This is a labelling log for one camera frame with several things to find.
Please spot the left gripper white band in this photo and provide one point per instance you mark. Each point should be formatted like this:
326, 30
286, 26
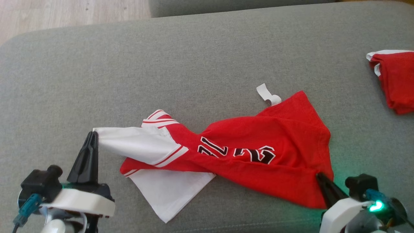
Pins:
81, 199

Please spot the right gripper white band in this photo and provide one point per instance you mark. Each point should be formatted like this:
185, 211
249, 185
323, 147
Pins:
346, 213

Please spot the red and white jersey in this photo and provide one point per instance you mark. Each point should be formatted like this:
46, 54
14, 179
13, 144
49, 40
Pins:
396, 81

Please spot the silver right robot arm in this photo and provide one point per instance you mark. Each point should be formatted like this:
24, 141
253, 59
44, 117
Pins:
368, 226

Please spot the large grey sofa seat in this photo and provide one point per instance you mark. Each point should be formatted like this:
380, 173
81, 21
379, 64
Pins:
194, 64

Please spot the small grey sofa cushion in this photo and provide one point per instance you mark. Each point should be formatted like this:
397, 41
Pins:
242, 6

